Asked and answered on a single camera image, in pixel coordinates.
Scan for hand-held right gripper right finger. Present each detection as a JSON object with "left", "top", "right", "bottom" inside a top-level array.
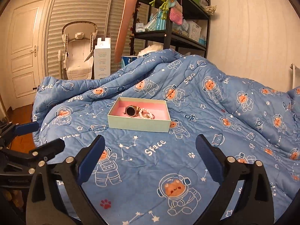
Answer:
[{"left": 195, "top": 134, "right": 275, "bottom": 225}]

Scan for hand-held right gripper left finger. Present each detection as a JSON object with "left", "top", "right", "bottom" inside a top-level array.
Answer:
[{"left": 26, "top": 135, "right": 106, "bottom": 225}]

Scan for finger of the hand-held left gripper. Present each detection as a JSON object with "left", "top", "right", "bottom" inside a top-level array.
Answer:
[
  {"left": 0, "top": 121, "right": 40, "bottom": 146},
  {"left": 0, "top": 139, "right": 65, "bottom": 174}
]

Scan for pale green box pink lining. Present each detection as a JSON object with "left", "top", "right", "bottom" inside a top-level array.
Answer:
[{"left": 107, "top": 97, "right": 171, "bottom": 133}]

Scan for white pearl bracelet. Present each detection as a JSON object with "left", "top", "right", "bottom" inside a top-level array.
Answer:
[{"left": 138, "top": 108, "right": 155, "bottom": 120}]

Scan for blue astronaut print blanket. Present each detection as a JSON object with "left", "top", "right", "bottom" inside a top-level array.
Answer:
[{"left": 31, "top": 49, "right": 300, "bottom": 225}]

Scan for rose gold wrist watch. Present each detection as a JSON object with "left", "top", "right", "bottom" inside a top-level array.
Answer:
[{"left": 123, "top": 105, "right": 141, "bottom": 118}]

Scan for cream panelled door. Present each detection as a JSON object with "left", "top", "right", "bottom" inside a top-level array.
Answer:
[{"left": 7, "top": 0, "right": 47, "bottom": 106}]

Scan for white baby high chair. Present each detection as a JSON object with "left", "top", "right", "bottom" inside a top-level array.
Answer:
[{"left": 57, "top": 21, "right": 99, "bottom": 80}]

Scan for tall white carton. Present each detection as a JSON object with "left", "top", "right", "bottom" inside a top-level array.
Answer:
[{"left": 94, "top": 37, "right": 111, "bottom": 80}]

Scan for blue astronaut print pillow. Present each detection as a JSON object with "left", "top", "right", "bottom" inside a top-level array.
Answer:
[{"left": 286, "top": 86, "right": 300, "bottom": 146}]

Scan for blue printed carton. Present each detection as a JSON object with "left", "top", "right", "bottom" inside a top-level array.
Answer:
[{"left": 121, "top": 55, "right": 137, "bottom": 69}]

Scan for louvered closet door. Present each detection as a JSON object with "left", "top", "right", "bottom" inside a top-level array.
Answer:
[{"left": 46, "top": 0, "right": 150, "bottom": 80}]

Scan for white cloth bundle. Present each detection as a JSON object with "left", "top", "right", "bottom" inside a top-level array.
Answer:
[{"left": 138, "top": 46, "right": 164, "bottom": 55}]

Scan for white plastic basket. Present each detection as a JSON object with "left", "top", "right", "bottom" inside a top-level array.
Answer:
[{"left": 186, "top": 21, "right": 202, "bottom": 41}]

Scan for black metal shelf rack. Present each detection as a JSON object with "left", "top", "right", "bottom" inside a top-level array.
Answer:
[{"left": 130, "top": 0, "right": 211, "bottom": 59}]

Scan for blue plastic bottles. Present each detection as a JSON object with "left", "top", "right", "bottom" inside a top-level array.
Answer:
[{"left": 155, "top": 12, "right": 167, "bottom": 30}]

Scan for pink wooden plank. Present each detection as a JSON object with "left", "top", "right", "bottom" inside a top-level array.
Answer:
[{"left": 115, "top": 0, "right": 143, "bottom": 62}]

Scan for pink knitted bag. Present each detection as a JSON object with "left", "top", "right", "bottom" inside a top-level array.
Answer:
[{"left": 169, "top": 3, "right": 183, "bottom": 25}]

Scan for green frog plush toy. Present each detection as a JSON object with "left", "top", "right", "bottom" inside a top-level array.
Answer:
[{"left": 150, "top": 0, "right": 175, "bottom": 20}]

